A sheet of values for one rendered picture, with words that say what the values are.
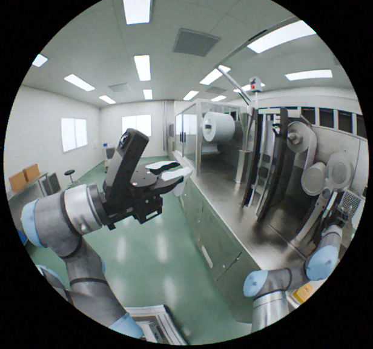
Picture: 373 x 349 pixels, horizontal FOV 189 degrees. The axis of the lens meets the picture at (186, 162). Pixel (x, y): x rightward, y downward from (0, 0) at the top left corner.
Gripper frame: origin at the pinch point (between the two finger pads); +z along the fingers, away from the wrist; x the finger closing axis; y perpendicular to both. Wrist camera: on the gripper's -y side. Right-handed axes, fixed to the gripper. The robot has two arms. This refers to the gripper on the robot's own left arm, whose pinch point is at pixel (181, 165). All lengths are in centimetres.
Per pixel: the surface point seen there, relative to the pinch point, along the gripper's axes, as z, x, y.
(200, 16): 60, -51, -151
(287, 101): 78, 29, -43
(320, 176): 32, 46, -3
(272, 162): 33.7, 21.0, -0.2
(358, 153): 46, 82, -24
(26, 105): -196, -268, -78
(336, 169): 25, 50, -9
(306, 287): 0, 58, 23
